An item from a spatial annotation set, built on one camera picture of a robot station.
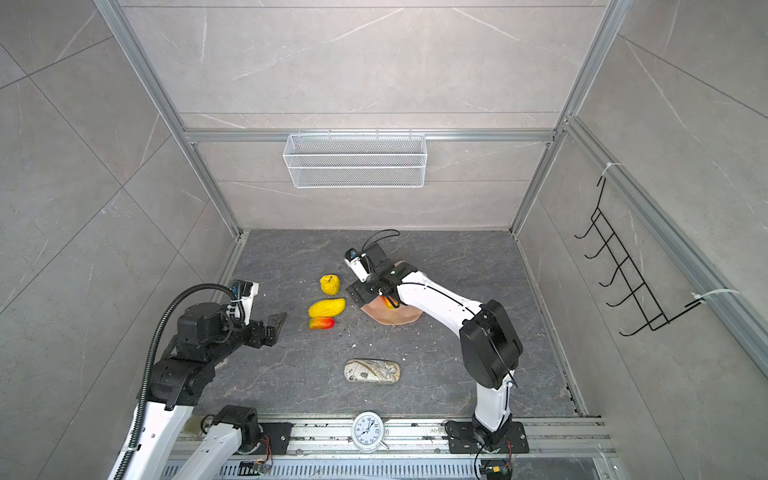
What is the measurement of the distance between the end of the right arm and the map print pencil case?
0.19 m

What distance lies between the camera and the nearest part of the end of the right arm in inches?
25.0

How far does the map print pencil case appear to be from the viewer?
0.82 metres
